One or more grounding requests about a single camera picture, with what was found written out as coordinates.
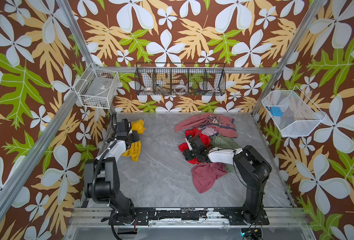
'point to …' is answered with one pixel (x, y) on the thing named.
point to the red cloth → (194, 132)
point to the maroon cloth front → (204, 174)
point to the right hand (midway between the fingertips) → (186, 151)
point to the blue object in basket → (275, 111)
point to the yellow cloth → (134, 149)
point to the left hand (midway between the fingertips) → (133, 132)
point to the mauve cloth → (209, 131)
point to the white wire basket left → (98, 88)
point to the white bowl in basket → (180, 88)
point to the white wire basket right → (299, 118)
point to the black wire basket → (180, 78)
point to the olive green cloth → (219, 141)
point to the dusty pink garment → (225, 125)
